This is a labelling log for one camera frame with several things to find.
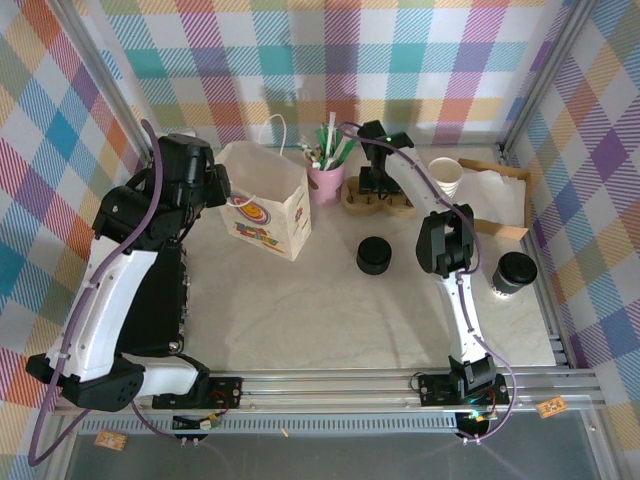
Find grey slotted cable duct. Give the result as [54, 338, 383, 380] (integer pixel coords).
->
[78, 417, 462, 437]

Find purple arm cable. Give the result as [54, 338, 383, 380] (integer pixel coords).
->
[27, 118, 201, 467]
[337, 120, 519, 445]

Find long white straw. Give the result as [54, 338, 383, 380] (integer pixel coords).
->
[325, 112, 339, 164]

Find aluminium side rail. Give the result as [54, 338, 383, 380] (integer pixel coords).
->
[517, 149, 574, 371]

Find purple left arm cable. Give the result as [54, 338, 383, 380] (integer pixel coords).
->
[27, 118, 201, 467]

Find crumpled white paper sheet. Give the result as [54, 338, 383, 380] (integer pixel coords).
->
[462, 172, 501, 221]

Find black round connector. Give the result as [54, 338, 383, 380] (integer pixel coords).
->
[455, 409, 494, 437]

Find brown cardboard box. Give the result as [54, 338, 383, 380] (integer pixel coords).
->
[457, 157, 532, 242]

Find crumpled white wrapped straw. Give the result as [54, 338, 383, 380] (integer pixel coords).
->
[297, 138, 324, 169]

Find flat white paper sheet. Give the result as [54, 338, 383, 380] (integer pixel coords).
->
[492, 172, 527, 227]

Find black lidded paper coffee cup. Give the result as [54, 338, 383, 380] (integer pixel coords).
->
[489, 251, 539, 300]

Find small wired connector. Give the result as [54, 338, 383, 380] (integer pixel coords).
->
[171, 413, 222, 433]

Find black box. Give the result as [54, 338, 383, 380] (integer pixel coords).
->
[117, 244, 191, 360]

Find white printed paper bag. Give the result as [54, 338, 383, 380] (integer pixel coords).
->
[213, 113, 312, 262]

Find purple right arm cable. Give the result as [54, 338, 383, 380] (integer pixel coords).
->
[337, 120, 519, 445]

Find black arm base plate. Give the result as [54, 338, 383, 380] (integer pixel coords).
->
[151, 375, 245, 410]
[417, 373, 511, 408]

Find aluminium frame post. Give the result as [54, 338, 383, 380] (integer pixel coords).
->
[498, 0, 596, 157]
[62, 0, 155, 164]

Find aluminium mounting rail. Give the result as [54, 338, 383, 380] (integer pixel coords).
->
[53, 370, 604, 415]

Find pink straw holder cup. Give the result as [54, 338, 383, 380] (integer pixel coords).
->
[305, 160, 347, 207]

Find orange printed tag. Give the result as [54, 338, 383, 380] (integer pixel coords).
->
[536, 398, 566, 421]
[93, 430, 128, 452]

